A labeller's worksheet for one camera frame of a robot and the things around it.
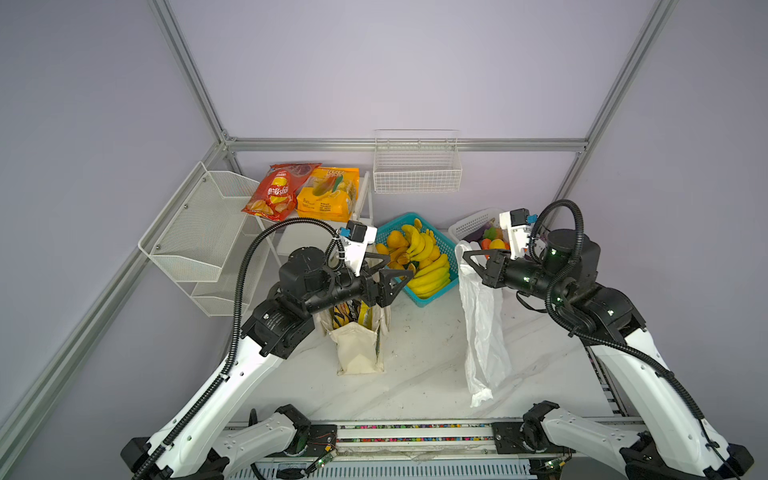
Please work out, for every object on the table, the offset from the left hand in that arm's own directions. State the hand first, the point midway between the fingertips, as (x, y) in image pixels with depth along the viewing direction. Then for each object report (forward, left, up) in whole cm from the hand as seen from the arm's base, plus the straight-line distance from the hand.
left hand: (399, 268), depth 58 cm
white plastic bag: (-9, -21, -22) cm, 32 cm away
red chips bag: (+29, +33, -5) cm, 44 cm away
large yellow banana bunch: (+20, -12, -32) cm, 40 cm away
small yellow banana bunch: (+32, -9, -28) cm, 43 cm away
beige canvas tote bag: (-4, +10, -28) cm, 30 cm away
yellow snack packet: (+4, +8, -26) cm, 28 cm away
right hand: (+3, -13, +1) cm, 13 cm away
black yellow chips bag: (+3, +14, -24) cm, 28 cm away
